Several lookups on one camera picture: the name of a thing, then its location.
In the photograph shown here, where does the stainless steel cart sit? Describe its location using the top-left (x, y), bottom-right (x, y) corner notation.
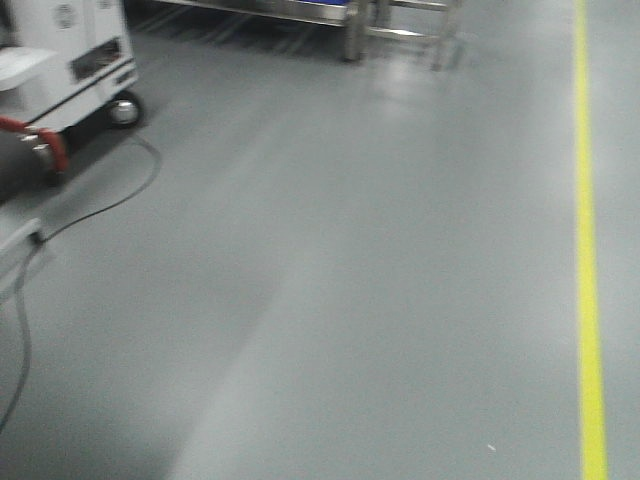
top-left (178, 0), bottom-right (463, 71)

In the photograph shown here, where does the white wheeled machine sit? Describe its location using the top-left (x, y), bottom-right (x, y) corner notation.
top-left (1, 0), bottom-right (143, 132)

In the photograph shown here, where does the red hose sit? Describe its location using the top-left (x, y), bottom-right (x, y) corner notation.
top-left (0, 115), bottom-right (70, 174)

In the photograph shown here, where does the black floor cable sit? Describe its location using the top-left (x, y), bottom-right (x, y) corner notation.
top-left (0, 135), bottom-right (162, 431)

